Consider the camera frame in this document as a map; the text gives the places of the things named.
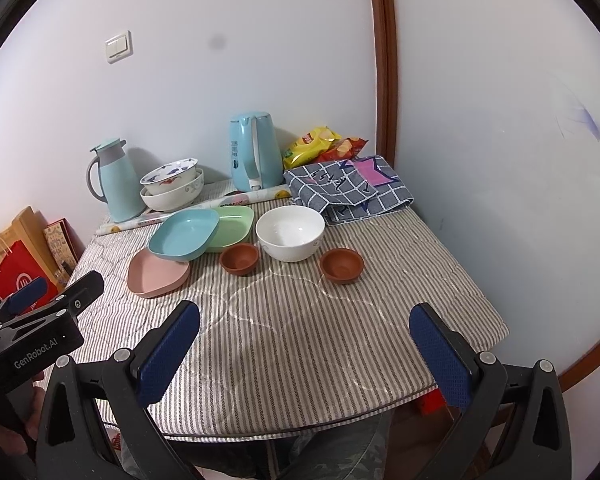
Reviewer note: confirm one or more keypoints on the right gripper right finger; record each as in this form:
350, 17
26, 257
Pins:
527, 401

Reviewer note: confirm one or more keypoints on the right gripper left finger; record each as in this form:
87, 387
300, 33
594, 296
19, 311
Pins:
72, 438

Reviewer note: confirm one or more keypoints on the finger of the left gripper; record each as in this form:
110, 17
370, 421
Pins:
74, 299
23, 298

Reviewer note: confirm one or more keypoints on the blue square plate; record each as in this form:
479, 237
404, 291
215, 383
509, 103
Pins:
185, 236

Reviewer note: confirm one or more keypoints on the brown small bowl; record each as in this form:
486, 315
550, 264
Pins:
341, 265
240, 259

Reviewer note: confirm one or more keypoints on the green square plate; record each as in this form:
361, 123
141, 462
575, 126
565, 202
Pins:
235, 223

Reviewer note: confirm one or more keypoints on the white ceramic bowl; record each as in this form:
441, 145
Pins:
290, 233

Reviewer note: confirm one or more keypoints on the person's left hand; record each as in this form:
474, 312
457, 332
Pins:
27, 401

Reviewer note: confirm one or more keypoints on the red paper bag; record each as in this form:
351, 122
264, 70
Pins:
18, 268

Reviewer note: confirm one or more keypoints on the patterned small box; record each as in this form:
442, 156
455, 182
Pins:
64, 245

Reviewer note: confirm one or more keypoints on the pink square plate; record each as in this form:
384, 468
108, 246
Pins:
150, 276

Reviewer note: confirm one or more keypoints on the brown cardboard box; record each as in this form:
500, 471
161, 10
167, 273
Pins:
28, 226

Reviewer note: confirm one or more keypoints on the light blue thermos jug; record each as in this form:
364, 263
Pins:
111, 178

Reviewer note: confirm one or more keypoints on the large white bowl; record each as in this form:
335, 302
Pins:
177, 198

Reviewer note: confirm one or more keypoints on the patterned bowl with red design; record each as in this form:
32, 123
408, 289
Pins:
169, 176

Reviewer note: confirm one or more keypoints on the striped quilted mat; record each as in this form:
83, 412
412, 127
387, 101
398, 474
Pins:
283, 350

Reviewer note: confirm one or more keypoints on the rolled fruit print tablecloth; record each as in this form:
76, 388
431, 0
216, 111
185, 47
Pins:
213, 196

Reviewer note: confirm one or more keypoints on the light blue electric kettle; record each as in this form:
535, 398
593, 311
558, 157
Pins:
255, 158

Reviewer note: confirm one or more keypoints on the yellow chips bag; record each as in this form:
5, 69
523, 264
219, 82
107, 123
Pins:
308, 147

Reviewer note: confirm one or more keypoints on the grey checked folded cloth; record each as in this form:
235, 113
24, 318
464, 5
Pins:
348, 190

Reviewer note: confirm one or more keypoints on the red chips bag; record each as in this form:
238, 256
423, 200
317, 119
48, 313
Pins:
343, 149

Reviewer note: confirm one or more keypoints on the white wall switch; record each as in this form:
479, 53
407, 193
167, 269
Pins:
118, 47

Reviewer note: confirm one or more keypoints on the brown door frame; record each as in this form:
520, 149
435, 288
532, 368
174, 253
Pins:
387, 77

